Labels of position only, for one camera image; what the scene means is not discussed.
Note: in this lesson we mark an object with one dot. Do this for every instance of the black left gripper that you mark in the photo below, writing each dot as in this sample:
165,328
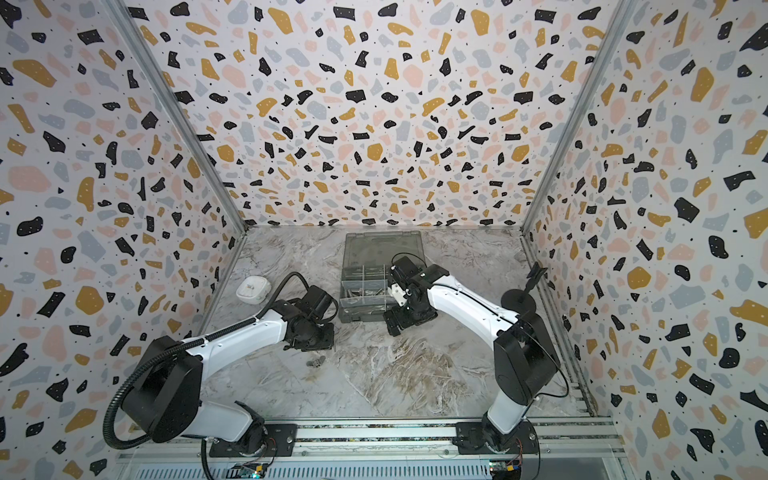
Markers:
327,342

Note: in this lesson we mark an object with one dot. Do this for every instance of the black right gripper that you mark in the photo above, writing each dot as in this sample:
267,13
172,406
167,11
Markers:
405,318

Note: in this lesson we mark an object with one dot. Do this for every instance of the clear plastic organizer box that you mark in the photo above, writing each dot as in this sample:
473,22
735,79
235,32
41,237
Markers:
365,273

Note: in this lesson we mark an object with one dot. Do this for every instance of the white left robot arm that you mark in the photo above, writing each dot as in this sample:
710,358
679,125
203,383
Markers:
161,399

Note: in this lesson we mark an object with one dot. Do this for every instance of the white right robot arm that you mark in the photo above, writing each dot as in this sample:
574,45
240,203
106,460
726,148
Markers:
524,354

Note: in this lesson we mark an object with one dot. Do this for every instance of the white small square box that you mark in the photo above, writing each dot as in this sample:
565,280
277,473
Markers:
253,290

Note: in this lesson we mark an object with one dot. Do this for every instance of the aluminium corner post right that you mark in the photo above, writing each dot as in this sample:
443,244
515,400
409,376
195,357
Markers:
616,27

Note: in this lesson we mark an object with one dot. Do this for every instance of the aluminium corner post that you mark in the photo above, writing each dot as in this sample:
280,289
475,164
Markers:
616,27
121,19

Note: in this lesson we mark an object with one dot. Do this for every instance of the aluminium corner post left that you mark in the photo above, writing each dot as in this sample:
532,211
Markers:
121,19

